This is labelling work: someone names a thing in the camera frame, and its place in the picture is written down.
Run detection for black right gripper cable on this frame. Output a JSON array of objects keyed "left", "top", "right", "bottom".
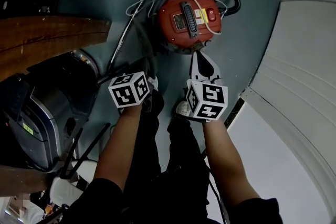
[{"left": 200, "top": 148, "right": 228, "bottom": 224}]

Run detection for person's right white shoe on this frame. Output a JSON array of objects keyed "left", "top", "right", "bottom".
[{"left": 175, "top": 100, "right": 193, "bottom": 121}]

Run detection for person's left white shoe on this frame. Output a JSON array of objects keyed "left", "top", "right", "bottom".
[{"left": 148, "top": 76, "right": 159, "bottom": 92}]

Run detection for metal vacuum wand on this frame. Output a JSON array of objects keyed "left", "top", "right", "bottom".
[{"left": 106, "top": 0, "right": 169, "bottom": 72}]

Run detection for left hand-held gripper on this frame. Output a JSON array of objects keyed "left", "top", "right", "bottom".
[{"left": 108, "top": 59, "right": 158, "bottom": 114}]

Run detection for red canister vacuum cleaner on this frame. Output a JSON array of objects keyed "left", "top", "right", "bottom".
[{"left": 157, "top": 0, "right": 223, "bottom": 51}]

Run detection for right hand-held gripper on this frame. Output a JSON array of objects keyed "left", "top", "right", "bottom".
[{"left": 185, "top": 51, "right": 229, "bottom": 123}]

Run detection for person's right forearm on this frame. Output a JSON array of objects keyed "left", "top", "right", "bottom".
[{"left": 201, "top": 118, "right": 263, "bottom": 208}]

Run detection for wooden beam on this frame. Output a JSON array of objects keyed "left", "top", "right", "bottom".
[{"left": 0, "top": 15, "right": 113, "bottom": 82}]

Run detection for black vacuum floor nozzle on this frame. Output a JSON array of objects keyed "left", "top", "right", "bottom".
[{"left": 96, "top": 58, "right": 143, "bottom": 88}]

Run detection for white chair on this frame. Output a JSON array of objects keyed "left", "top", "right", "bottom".
[{"left": 49, "top": 122, "right": 111, "bottom": 208}]

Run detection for person's black trousers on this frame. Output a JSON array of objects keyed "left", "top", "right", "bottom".
[{"left": 122, "top": 88, "right": 211, "bottom": 224}]

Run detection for wooden staircase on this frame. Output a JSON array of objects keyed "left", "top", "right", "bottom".
[{"left": 0, "top": 163, "right": 55, "bottom": 197}]

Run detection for person's white shoe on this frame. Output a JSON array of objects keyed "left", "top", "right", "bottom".
[
  {"left": 148, "top": 76, "right": 159, "bottom": 92},
  {"left": 175, "top": 100, "right": 193, "bottom": 121}
]

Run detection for person's black shirt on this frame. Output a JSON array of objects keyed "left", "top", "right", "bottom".
[{"left": 61, "top": 177, "right": 285, "bottom": 224}]

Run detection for large black machine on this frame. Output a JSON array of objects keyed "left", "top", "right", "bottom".
[{"left": 0, "top": 49, "right": 101, "bottom": 172}]

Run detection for person's left forearm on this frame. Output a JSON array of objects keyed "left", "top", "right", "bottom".
[{"left": 92, "top": 104, "right": 144, "bottom": 194}]

